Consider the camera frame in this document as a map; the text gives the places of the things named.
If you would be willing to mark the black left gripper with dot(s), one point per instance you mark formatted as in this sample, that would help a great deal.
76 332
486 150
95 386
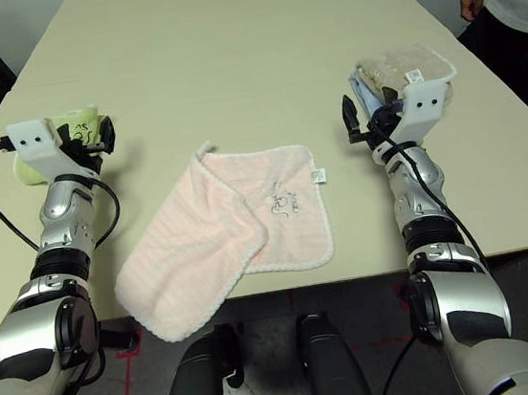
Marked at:
88 156

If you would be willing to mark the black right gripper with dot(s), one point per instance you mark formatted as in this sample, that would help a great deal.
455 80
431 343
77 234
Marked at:
381 127

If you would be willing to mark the pink fluffy towel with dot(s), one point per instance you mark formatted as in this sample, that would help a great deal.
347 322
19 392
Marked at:
202 243

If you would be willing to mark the light blue folded towel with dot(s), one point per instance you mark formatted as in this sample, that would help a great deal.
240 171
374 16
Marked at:
367 93

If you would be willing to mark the beige folded towel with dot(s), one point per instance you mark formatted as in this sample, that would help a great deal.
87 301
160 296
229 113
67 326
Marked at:
401 62

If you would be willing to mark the green folded towel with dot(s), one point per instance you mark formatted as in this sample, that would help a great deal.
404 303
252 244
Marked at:
30 174

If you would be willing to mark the bystander hand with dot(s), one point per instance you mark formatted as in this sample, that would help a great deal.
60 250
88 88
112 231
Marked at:
471 1

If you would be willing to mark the grey robot left leg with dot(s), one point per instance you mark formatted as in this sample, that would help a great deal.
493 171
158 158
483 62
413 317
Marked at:
196 389

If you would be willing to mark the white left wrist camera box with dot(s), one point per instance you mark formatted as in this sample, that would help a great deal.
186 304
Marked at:
35 139

